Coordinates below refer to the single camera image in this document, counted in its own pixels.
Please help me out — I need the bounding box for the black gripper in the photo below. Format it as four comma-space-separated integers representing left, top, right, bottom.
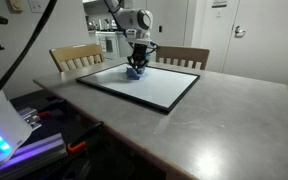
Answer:
127, 44, 148, 74

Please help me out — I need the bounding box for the blue towel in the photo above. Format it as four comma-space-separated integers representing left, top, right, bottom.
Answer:
126, 67, 144, 80

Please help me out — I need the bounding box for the black framed whiteboard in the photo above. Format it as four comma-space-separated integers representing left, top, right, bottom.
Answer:
76, 63, 200, 114

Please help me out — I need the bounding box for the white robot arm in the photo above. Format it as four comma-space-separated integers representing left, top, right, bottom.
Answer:
104, 0, 154, 73

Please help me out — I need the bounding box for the dark wooden chair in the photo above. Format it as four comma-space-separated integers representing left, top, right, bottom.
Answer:
156, 46, 210, 70

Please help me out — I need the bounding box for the light wooden chair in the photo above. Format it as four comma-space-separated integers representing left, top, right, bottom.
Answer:
49, 44, 105, 72

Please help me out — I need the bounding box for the white controller box with lights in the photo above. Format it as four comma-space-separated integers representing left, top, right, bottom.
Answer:
0, 91, 32, 166

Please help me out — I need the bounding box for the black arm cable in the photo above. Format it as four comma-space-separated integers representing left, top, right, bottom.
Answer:
117, 29, 160, 54

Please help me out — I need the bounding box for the red handled clamp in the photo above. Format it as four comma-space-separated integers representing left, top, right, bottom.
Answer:
66, 121, 104, 154
38, 100, 66, 119

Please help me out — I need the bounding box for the aluminium extrusion rail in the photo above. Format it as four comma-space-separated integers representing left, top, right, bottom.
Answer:
0, 107, 68, 180

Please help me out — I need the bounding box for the white door with handle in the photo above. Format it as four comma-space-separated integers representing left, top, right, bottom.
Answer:
223, 0, 288, 85

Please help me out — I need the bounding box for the thick black cable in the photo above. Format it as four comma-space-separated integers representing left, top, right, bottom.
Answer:
0, 0, 58, 110

